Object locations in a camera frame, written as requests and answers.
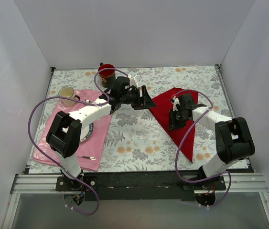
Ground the red cloth napkin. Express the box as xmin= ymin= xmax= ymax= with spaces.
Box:
xmin=150 ymin=87 xmax=195 ymax=163

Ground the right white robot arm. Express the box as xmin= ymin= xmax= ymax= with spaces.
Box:
xmin=169 ymin=90 xmax=255 ymax=190

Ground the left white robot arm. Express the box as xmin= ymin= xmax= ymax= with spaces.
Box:
xmin=46 ymin=76 xmax=156 ymax=191

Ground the black red mug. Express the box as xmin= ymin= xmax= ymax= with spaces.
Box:
xmin=98 ymin=62 xmax=116 ymax=88

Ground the floral tablecloth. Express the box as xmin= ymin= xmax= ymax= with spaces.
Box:
xmin=30 ymin=66 xmax=231 ymax=174

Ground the cream enamel mug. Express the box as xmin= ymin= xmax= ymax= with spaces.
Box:
xmin=58 ymin=87 xmax=80 ymax=107

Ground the white plate teal rim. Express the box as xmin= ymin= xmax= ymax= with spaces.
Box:
xmin=79 ymin=123 xmax=94 ymax=143

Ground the pink cloth placemat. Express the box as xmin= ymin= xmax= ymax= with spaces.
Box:
xmin=38 ymin=100 xmax=111 ymax=171

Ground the silver fork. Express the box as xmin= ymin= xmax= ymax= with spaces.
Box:
xmin=77 ymin=156 xmax=96 ymax=161

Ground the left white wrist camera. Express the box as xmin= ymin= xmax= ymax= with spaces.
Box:
xmin=128 ymin=74 xmax=140 ymax=88

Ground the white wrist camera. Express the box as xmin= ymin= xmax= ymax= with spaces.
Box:
xmin=170 ymin=96 xmax=180 ymax=112
xmin=128 ymin=74 xmax=140 ymax=88

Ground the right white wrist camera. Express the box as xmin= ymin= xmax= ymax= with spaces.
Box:
xmin=170 ymin=96 xmax=180 ymax=112

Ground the black mounting base plate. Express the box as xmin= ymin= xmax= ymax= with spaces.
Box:
xmin=55 ymin=171 xmax=227 ymax=202

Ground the aluminium frame rail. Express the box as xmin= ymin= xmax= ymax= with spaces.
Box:
xmin=2 ymin=173 xmax=269 ymax=229

